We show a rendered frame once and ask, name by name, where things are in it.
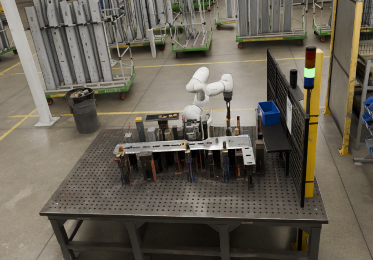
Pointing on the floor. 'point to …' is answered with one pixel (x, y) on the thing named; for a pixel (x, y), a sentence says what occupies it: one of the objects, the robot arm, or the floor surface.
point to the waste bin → (83, 108)
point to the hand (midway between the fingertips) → (228, 115)
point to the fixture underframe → (313, 241)
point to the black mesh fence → (273, 76)
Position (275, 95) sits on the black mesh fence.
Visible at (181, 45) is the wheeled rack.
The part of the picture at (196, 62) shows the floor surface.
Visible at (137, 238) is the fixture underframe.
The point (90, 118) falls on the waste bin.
